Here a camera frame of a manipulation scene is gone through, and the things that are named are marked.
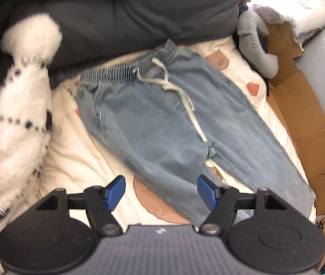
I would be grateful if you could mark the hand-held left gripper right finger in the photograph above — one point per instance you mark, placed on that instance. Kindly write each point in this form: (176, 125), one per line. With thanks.
(207, 192)

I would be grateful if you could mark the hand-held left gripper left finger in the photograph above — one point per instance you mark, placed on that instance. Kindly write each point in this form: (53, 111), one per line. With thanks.
(116, 192)

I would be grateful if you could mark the light blue denim jeans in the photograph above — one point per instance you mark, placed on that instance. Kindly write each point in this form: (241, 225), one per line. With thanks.
(156, 126)

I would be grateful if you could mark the cream bear printed blanket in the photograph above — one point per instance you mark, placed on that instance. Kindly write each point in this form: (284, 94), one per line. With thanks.
(76, 154)

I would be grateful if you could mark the white fluffy black-dotted garment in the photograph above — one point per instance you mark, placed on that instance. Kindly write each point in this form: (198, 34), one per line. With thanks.
(16, 126)

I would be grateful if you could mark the brown cardboard sheet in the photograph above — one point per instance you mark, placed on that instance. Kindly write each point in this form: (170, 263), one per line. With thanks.
(303, 108)

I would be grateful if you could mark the grey neck pillow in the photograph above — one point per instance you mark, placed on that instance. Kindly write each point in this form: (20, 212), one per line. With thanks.
(254, 40)

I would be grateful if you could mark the dark grey pillow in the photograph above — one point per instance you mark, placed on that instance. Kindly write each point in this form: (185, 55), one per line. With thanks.
(128, 8)

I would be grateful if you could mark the white fluffy cushion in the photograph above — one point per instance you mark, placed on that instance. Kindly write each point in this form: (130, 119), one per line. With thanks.
(294, 3)

